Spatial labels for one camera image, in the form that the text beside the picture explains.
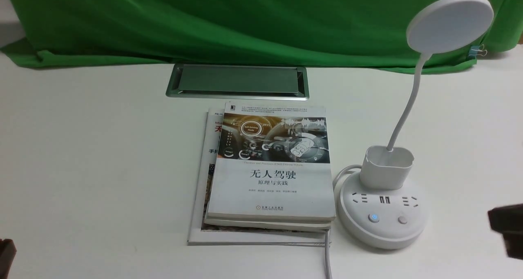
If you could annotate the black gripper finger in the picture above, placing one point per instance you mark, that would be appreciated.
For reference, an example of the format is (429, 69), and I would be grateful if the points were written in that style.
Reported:
(513, 241)

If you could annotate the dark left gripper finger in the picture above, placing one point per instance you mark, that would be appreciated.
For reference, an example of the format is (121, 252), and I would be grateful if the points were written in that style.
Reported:
(7, 254)

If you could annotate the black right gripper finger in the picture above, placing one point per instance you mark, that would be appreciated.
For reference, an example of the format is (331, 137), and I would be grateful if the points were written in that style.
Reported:
(506, 218)

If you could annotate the white desk lamp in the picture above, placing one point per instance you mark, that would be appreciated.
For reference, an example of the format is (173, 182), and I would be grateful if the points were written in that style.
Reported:
(377, 203)

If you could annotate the blue binder clip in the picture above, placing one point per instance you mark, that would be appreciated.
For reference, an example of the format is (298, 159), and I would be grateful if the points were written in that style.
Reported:
(477, 51)

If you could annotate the bottom large white book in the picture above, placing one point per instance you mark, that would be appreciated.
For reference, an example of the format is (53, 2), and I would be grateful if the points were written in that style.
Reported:
(201, 234)

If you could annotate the top white driving book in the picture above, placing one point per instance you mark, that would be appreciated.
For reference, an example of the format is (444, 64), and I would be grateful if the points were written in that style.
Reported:
(271, 164)

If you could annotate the green backdrop cloth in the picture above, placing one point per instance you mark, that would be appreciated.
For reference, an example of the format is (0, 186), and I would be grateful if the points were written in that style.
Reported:
(311, 33)

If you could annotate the silver desk cable hatch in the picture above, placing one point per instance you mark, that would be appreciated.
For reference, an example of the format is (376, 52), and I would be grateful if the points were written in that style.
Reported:
(238, 82)

